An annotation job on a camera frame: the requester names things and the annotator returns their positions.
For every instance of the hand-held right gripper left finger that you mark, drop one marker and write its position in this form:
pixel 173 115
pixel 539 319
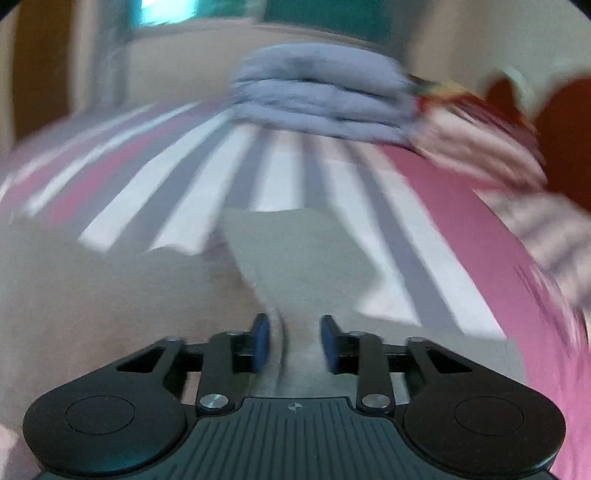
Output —
pixel 262 345

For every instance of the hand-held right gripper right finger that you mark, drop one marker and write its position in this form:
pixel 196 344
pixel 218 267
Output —
pixel 328 345

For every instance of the grey pants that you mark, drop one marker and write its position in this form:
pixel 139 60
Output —
pixel 300 258

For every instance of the pink grey striped bed sheet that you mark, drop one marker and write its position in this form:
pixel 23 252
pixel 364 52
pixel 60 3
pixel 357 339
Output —
pixel 438 212

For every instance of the striped pillow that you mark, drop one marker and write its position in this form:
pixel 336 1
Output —
pixel 549 230

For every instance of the folded pale pink blanket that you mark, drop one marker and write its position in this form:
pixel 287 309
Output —
pixel 475 143

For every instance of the folded light blue comforter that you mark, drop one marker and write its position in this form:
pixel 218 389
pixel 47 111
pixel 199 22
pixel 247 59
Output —
pixel 318 92

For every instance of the folded red patterned blanket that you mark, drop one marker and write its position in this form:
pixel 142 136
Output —
pixel 445 92

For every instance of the brown wooden headboard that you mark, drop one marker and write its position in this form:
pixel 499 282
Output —
pixel 563 120

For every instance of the grey blue curtain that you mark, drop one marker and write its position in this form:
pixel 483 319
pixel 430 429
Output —
pixel 113 50

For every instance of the window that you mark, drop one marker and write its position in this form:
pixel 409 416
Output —
pixel 323 14

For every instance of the brown wooden door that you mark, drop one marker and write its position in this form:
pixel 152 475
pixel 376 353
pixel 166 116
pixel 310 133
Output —
pixel 44 60

